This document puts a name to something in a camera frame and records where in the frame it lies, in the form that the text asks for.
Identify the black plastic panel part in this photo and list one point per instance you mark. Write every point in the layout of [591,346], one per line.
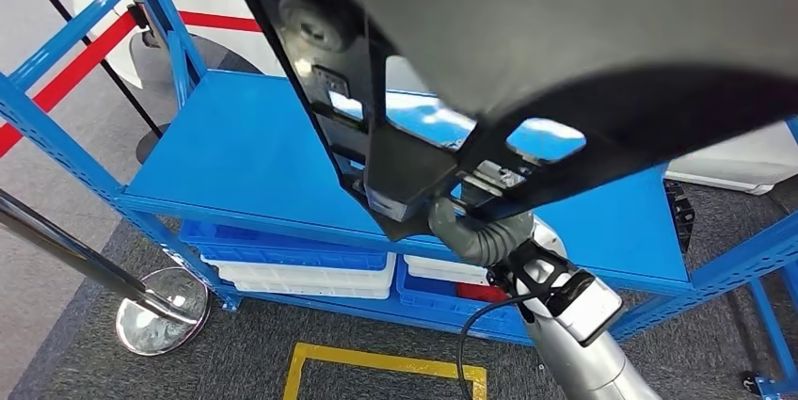
[561,23]

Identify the black plastic crate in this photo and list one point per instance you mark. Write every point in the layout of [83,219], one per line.
[681,216]

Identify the chrome stanchion post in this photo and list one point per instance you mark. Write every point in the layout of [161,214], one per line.
[162,316]

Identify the red barrier belt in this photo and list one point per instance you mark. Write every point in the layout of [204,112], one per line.
[68,76]

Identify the blue metal shelf rack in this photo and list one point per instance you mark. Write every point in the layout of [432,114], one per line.
[249,154]

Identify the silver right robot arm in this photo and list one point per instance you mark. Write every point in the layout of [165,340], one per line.
[580,366]

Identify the red plastic bin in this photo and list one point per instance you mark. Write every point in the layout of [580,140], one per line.
[480,292]

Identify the white plastic bin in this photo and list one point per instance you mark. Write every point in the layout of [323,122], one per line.
[436,267]
[299,282]

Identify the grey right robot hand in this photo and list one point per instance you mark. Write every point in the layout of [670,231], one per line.
[444,216]

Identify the black stanchion post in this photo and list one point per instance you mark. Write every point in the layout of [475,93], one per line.
[149,144]

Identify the blue plastic bin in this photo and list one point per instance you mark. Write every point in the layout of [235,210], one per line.
[430,307]
[280,250]

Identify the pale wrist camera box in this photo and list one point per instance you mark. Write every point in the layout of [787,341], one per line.
[589,310]

